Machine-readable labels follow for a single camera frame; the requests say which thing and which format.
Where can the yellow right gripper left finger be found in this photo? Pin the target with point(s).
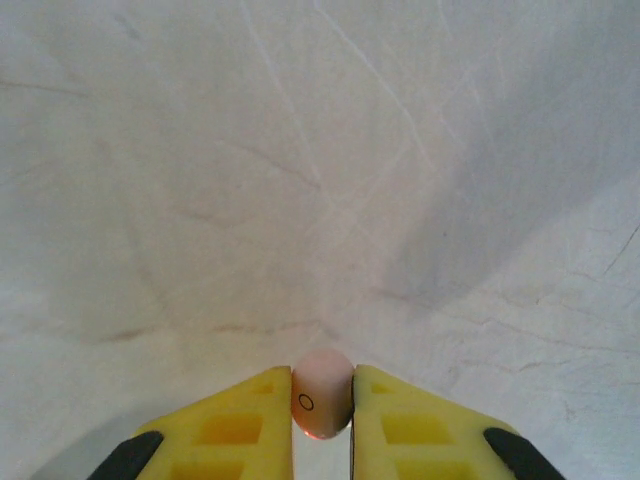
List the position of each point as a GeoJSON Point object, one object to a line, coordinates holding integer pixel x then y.
{"type": "Point", "coordinates": [225, 430]}

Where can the pink earbud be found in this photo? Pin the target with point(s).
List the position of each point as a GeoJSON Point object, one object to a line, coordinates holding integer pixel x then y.
{"type": "Point", "coordinates": [320, 385]}

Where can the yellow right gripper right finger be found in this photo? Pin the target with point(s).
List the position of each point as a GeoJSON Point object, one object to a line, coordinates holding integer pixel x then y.
{"type": "Point", "coordinates": [415, 430]}

